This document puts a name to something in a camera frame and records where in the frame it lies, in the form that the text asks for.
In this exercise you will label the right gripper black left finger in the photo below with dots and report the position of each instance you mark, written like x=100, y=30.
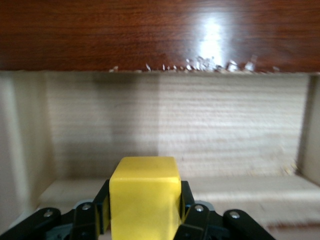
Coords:
x=82, y=220

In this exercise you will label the yellow block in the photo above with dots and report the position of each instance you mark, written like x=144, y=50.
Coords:
x=145, y=195

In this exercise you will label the dark brown wooden cabinet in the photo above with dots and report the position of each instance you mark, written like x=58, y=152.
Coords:
x=125, y=32

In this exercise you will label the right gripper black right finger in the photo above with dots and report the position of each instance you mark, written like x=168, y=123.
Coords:
x=200, y=222

